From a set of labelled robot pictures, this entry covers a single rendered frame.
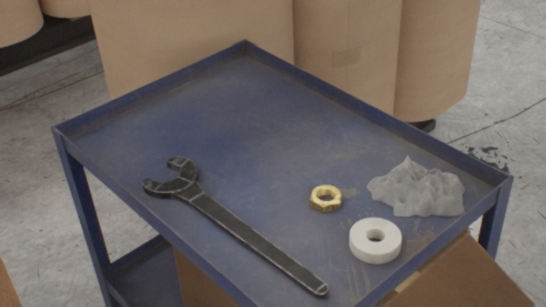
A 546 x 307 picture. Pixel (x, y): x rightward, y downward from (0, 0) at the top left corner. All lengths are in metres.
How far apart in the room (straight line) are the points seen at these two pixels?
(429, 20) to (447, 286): 1.28
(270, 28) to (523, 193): 1.23
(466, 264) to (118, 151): 0.60
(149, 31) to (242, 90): 0.31
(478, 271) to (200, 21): 0.77
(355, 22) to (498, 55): 1.52
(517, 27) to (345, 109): 2.36
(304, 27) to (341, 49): 0.12
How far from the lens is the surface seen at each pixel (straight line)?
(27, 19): 3.12
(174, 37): 1.46
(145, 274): 1.44
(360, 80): 1.91
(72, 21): 3.35
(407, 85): 2.26
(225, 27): 1.47
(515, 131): 2.74
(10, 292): 1.05
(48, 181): 2.59
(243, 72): 1.33
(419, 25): 2.15
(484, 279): 1.05
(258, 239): 0.94
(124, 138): 1.19
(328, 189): 1.01
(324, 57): 1.82
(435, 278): 1.00
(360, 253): 0.92
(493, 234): 1.10
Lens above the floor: 1.56
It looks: 37 degrees down
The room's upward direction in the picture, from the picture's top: 2 degrees counter-clockwise
